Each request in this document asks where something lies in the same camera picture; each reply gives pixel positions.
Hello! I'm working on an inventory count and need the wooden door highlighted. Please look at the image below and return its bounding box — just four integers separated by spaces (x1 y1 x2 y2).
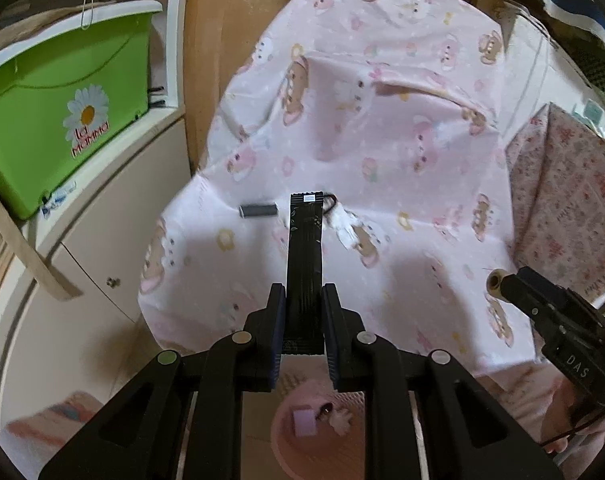
183 0 503 170

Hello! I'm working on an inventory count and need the crumpled white tissue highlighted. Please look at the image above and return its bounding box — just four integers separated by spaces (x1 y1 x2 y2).
329 206 363 249

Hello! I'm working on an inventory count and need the person right hand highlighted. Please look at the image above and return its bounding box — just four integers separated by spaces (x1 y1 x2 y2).
541 378 605 455

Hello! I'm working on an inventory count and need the black packet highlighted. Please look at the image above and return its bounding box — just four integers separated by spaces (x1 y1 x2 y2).
284 192 325 356

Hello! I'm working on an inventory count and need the green plastic storage box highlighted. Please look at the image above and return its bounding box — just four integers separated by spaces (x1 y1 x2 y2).
0 0 162 220

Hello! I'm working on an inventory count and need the beige strap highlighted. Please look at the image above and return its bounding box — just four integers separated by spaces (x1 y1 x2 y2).
0 173 84 302

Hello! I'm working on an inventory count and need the pink trash basket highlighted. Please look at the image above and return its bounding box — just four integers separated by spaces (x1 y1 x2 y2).
270 377 365 480

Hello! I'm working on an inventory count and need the pink cartoon bed sheet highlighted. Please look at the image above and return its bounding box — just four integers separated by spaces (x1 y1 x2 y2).
139 0 535 374

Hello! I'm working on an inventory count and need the black thread spool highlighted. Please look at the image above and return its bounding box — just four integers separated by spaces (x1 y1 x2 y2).
238 204 278 219

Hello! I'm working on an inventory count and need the purple checkered tissue pack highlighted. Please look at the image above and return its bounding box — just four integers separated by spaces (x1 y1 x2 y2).
292 406 318 438

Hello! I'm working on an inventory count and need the black tape roll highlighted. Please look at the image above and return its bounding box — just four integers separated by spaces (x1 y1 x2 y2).
322 193 339 216

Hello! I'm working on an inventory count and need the white cabinet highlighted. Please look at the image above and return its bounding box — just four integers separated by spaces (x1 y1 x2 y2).
0 0 190 431

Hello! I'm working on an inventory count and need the patterned pink pillow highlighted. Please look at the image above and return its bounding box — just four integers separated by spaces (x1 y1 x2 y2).
505 103 605 301

